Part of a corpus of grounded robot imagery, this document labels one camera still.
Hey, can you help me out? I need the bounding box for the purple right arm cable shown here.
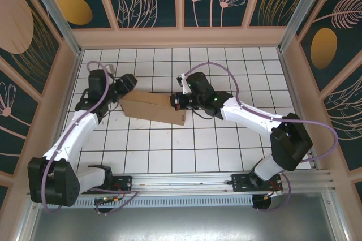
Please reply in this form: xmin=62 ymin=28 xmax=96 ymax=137
xmin=182 ymin=62 xmax=339 ymax=213

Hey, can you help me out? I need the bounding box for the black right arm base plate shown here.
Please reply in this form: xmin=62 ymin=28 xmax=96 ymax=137
xmin=231 ymin=173 xmax=283 ymax=193

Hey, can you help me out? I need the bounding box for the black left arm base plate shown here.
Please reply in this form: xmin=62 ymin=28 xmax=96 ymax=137
xmin=111 ymin=175 xmax=133 ymax=195

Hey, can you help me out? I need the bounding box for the small green circuit board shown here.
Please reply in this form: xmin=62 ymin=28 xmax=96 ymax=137
xmin=94 ymin=195 xmax=122 ymax=205

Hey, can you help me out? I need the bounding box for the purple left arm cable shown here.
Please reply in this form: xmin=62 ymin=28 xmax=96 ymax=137
xmin=41 ymin=60 xmax=141 ymax=216

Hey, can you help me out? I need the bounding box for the yellow wire connector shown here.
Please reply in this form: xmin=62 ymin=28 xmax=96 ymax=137
xmin=262 ymin=189 xmax=283 ymax=201

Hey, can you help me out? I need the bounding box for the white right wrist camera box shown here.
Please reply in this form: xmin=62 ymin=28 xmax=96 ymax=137
xmin=176 ymin=74 xmax=189 ymax=94

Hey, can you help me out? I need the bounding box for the grey slotted cable duct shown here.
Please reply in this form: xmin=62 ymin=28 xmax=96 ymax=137
xmin=72 ymin=195 xmax=254 ymax=208

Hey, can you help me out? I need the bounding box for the aluminium table side rail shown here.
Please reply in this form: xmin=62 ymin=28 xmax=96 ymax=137
xmin=278 ymin=50 xmax=318 ymax=170
xmin=42 ymin=50 xmax=83 ymax=174

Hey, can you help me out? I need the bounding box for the grey metal sheet panel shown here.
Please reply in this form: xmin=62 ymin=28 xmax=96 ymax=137
xmin=28 ymin=206 xmax=339 ymax=241

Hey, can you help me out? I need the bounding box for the aluminium mounting rail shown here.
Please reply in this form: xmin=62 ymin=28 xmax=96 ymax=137
xmin=27 ymin=170 xmax=339 ymax=196

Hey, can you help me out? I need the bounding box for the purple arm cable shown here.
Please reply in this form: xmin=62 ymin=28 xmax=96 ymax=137
xmin=182 ymin=62 xmax=339 ymax=213
xmin=41 ymin=60 xmax=141 ymax=216

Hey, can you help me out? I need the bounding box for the aluminium corner post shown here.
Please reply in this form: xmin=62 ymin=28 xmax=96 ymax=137
xmin=22 ymin=0 xmax=83 ymax=57
xmin=277 ymin=0 xmax=323 ymax=52

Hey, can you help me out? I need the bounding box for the brown cardboard paper box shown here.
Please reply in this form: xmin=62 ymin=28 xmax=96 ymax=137
xmin=120 ymin=91 xmax=187 ymax=126

